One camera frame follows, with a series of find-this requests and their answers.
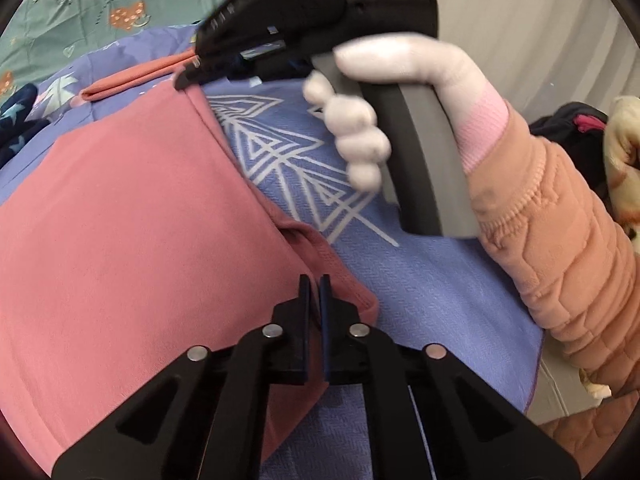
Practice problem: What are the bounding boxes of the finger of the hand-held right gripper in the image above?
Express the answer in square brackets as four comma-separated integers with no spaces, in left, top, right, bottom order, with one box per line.
[192,0,283,63]
[174,52,263,92]

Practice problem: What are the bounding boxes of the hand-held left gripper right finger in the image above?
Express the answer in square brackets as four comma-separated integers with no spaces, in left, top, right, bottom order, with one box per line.
[319,274,581,480]

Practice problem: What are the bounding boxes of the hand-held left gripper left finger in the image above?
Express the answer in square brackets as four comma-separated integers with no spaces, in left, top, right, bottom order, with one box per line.
[52,275,313,480]

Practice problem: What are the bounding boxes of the pink long-sleeve shirt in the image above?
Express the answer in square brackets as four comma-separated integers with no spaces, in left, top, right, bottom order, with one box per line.
[0,50,382,461]

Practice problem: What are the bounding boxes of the person's right forearm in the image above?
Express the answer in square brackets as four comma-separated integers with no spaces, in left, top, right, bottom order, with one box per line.
[465,102,640,402]

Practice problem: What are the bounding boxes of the person's right hand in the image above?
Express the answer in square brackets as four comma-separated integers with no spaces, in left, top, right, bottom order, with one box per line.
[302,32,508,192]

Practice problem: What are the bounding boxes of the purple printed bed sheet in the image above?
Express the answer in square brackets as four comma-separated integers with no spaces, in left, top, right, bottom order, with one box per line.
[0,25,547,480]

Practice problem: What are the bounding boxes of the teal heart-print sheet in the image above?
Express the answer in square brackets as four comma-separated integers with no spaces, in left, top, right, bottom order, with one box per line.
[0,0,251,92]

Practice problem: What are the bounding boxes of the navy star-print fleece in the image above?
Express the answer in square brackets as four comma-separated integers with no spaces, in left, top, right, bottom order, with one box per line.
[0,82,52,167]

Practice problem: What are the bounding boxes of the dark cloth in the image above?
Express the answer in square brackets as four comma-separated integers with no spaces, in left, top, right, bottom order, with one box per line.
[529,101,614,202]

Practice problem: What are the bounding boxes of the peach quilted jacket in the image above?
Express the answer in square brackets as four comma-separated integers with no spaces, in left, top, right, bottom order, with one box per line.
[537,392,632,462]

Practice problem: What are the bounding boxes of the cream plush cloth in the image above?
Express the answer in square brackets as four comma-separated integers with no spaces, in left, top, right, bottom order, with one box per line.
[602,95,640,247]

